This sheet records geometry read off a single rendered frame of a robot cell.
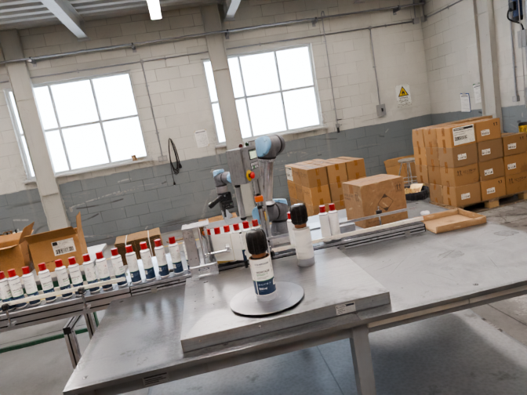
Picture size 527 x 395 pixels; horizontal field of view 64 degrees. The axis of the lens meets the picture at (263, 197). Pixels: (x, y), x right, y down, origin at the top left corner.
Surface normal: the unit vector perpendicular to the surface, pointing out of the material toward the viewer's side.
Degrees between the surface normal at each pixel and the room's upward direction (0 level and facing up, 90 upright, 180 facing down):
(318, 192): 88
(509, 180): 89
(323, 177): 90
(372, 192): 90
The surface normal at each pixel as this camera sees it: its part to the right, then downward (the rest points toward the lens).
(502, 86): -0.97, 0.20
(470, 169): 0.24, 0.08
